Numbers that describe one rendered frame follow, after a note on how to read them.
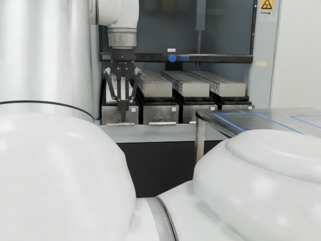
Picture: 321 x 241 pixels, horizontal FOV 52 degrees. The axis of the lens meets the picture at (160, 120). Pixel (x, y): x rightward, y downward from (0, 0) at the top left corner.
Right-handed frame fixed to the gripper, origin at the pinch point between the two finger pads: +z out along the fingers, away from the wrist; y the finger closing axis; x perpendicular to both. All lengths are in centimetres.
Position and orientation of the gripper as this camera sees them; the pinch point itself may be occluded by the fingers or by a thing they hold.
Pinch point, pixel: (123, 111)
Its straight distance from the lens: 108.2
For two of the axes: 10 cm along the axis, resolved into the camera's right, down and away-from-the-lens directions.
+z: -0.1, 9.7, 2.3
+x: 0.8, 2.3, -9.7
